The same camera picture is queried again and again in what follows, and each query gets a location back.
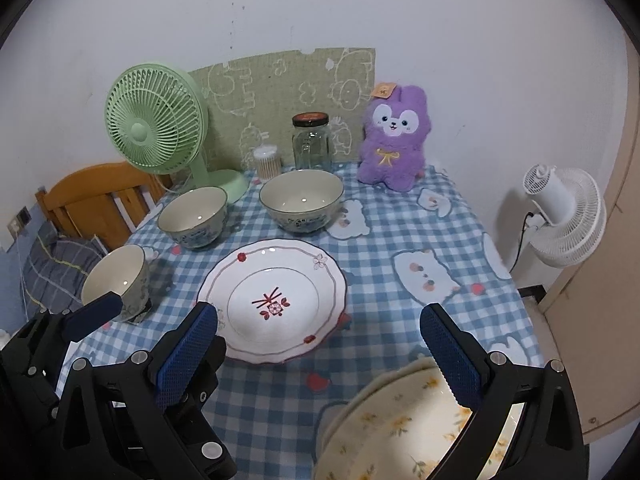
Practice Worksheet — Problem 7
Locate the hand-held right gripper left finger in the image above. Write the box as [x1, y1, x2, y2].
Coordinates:
[55, 302, 219, 480]

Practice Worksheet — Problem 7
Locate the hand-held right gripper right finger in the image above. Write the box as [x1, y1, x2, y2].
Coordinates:
[420, 303, 586, 480]

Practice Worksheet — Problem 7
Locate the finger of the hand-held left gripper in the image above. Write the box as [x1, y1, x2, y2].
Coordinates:
[167, 336, 238, 480]
[62, 292, 123, 343]

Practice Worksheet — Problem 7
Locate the beige floral ceramic bowl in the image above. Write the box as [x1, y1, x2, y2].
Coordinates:
[259, 169, 345, 235]
[157, 186, 229, 251]
[82, 245, 151, 323]

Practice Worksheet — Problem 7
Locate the deep yellow floral plate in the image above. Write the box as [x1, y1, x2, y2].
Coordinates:
[325, 370, 521, 480]

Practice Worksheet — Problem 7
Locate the white plate with red pattern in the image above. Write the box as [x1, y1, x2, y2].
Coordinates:
[197, 238, 348, 365]

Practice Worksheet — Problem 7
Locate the large yellow floral plate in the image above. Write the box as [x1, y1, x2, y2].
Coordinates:
[312, 357, 526, 480]

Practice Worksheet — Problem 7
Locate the grey plaid pillow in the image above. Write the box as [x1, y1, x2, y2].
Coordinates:
[22, 222, 103, 313]

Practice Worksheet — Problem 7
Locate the wooden bed headboard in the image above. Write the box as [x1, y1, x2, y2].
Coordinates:
[36, 162, 173, 251]

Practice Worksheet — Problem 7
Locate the blue checked tablecloth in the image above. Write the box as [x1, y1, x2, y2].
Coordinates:
[55, 162, 546, 480]

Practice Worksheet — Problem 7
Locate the beige door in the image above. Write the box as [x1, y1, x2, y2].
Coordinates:
[542, 10, 640, 446]

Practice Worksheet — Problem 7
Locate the white clip fan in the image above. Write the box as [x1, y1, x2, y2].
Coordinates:
[522, 164, 607, 268]

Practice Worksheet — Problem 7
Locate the green desk fan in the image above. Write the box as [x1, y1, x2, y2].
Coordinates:
[104, 62, 249, 206]

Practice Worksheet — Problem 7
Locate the cotton swab container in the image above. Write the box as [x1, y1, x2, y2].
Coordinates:
[253, 145, 280, 181]

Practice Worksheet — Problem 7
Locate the purple plush toy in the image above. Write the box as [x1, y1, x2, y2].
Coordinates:
[356, 82, 433, 195]

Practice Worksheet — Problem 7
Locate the glass jar with dark lid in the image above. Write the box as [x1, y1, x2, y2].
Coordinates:
[292, 112, 333, 171]

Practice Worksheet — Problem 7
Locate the green printed board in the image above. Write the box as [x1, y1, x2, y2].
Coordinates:
[187, 47, 377, 171]

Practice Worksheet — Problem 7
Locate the wall socket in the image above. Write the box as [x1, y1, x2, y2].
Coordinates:
[9, 206, 32, 241]

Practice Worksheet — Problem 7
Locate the white fan cable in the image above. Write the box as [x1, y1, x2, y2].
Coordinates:
[169, 169, 195, 194]

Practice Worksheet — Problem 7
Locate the black power cable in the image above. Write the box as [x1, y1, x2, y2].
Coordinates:
[510, 210, 540, 271]

